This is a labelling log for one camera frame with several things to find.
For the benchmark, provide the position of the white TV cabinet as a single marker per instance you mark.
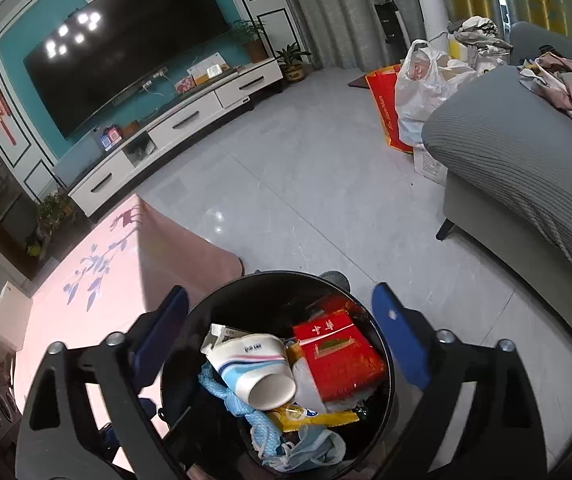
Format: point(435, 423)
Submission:
point(173, 127)

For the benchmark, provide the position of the grey fabric sofa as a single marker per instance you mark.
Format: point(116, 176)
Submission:
point(508, 153)

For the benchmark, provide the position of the white plastic bag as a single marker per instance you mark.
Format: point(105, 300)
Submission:
point(428, 77)

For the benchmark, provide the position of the blue face mask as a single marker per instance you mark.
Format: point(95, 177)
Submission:
point(317, 446)

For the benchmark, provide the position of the white paper roll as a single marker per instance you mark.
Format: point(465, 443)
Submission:
point(435, 19)

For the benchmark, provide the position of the red cigarette box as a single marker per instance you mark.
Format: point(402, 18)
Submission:
point(340, 358)

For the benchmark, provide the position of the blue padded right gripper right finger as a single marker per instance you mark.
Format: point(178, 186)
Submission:
point(407, 334)

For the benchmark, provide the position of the blue cloth rag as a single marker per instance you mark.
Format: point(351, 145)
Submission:
point(265, 436)

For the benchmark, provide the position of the pink printed tablecloth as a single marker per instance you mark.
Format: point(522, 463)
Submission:
point(81, 417)

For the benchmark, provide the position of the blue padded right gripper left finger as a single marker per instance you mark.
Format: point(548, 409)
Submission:
point(152, 337)

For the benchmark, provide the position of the potted green plant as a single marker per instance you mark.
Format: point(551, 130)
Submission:
point(290, 60)

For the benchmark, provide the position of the black flat television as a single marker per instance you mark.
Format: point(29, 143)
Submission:
point(109, 45)

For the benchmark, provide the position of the yellow chips bag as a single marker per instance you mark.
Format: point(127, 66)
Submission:
point(292, 417)

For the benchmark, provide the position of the black round trash bin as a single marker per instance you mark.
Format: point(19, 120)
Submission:
point(202, 432)

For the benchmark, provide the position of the red gift bag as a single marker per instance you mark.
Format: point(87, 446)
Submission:
point(381, 83)

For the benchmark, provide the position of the white side cabinet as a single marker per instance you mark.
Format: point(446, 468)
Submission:
point(15, 311)

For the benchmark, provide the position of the clothes pile on sofa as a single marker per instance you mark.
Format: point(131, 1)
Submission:
point(550, 77)

